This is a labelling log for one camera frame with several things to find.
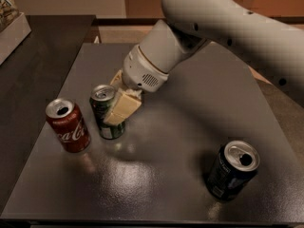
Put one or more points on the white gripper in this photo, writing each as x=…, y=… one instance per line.
x=142, y=69

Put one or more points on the green soda can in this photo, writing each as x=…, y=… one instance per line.
x=101, y=98

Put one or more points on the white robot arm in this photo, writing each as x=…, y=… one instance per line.
x=273, y=48

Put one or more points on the red coke can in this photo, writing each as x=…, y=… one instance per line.
x=67, y=121

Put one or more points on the dark blue soda can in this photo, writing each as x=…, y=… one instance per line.
x=236, y=164

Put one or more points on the white box with snacks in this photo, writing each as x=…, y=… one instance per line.
x=14, y=28

